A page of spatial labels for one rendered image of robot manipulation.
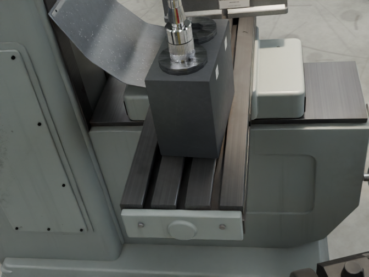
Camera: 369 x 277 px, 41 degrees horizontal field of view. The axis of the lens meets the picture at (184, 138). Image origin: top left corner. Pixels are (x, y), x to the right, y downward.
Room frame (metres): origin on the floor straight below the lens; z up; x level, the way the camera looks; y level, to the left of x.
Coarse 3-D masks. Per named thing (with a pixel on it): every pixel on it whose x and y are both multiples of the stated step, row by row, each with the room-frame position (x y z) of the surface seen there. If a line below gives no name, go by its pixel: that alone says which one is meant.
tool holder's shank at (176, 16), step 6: (168, 0) 0.78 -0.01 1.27; (174, 0) 0.77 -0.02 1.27; (180, 0) 0.78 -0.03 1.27; (168, 6) 0.78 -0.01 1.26; (174, 6) 0.77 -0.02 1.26; (180, 6) 0.78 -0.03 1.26; (168, 12) 0.78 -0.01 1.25; (174, 12) 0.77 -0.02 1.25; (180, 12) 0.77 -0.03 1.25; (168, 18) 0.78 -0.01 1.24; (174, 18) 0.77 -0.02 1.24; (180, 18) 0.77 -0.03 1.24; (174, 24) 0.77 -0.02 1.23; (180, 24) 0.77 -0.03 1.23
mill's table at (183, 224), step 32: (160, 160) 0.76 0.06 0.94; (192, 160) 0.72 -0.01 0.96; (224, 160) 0.70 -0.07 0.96; (128, 192) 0.66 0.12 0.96; (160, 192) 0.65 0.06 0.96; (192, 192) 0.63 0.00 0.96; (224, 192) 0.62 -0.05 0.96; (128, 224) 0.62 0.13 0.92; (160, 224) 0.60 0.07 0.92; (192, 224) 0.59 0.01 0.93; (224, 224) 0.57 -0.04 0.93
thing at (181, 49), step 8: (192, 32) 0.78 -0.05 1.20; (168, 40) 0.77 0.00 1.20; (176, 40) 0.76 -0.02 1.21; (184, 40) 0.76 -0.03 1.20; (192, 40) 0.77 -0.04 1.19; (168, 48) 0.78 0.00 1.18; (176, 48) 0.76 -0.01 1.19; (184, 48) 0.76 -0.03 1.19; (192, 48) 0.77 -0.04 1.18; (176, 56) 0.76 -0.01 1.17; (184, 56) 0.76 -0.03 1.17; (192, 56) 0.77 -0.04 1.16
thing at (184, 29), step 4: (184, 20) 0.79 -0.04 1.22; (188, 20) 0.79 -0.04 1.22; (168, 24) 0.79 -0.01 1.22; (184, 24) 0.78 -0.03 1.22; (188, 24) 0.78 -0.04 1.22; (168, 28) 0.78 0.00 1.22; (172, 28) 0.77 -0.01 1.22; (176, 28) 0.77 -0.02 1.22; (180, 28) 0.77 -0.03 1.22; (184, 28) 0.77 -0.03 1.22; (188, 28) 0.77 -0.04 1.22; (168, 32) 0.77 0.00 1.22; (172, 32) 0.76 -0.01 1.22; (176, 32) 0.76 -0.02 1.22; (180, 32) 0.76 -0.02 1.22; (184, 32) 0.76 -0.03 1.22
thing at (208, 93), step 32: (224, 32) 0.86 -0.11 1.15; (160, 64) 0.77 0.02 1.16; (192, 64) 0.75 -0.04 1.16; (224, 64) 0.83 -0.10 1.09; (160, 96) 0.74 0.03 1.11; (192, 96) 0.72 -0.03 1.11; (224, 96) 0.81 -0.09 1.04; (160, 128) 0.74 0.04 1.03; (192, 128) 0.72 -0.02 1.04; (224, 128) 0.78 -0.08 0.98
